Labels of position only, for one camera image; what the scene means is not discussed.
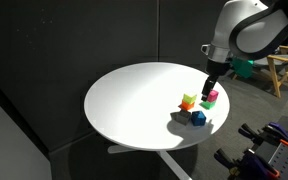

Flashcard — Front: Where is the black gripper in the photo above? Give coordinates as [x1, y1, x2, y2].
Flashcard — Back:
[201, 60, 230, 102]

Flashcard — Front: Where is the gray block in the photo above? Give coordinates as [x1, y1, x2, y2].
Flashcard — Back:
[171, 110, 191, 125]

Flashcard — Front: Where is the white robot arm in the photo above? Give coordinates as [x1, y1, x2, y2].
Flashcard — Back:
[201, 0, 288, 101]

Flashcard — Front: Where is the pink block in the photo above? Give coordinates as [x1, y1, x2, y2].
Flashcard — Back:
[207, 90, 219, 102]

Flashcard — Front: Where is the green block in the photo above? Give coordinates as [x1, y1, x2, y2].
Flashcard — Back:
[200, 100, 216, 109]

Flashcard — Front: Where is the yellow-green block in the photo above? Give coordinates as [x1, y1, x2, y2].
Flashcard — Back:
[183, 94, 196, 104]

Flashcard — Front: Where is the orange block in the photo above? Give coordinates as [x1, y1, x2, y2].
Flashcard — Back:
[180, 101, 195, 111]

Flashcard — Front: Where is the blue block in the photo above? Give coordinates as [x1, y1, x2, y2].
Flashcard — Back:
[191, 111, 206, 126]

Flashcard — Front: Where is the wooden armchair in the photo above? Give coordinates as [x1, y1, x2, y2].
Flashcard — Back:
[233, 45, 288, 98]

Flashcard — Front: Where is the purple clamp upper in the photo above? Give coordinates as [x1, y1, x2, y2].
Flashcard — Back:
[238, 122, 288, 146]

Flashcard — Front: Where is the purple clamp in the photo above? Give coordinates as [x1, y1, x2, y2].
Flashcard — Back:
[238, 122, 288, 146]
[214, 149, 280, 180]

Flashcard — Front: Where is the round white table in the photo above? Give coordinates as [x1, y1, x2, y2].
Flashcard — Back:
[84, 62, 230, 180]

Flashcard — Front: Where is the purple clamp lower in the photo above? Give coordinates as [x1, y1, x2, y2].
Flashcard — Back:
[214, 149, 280, 180]

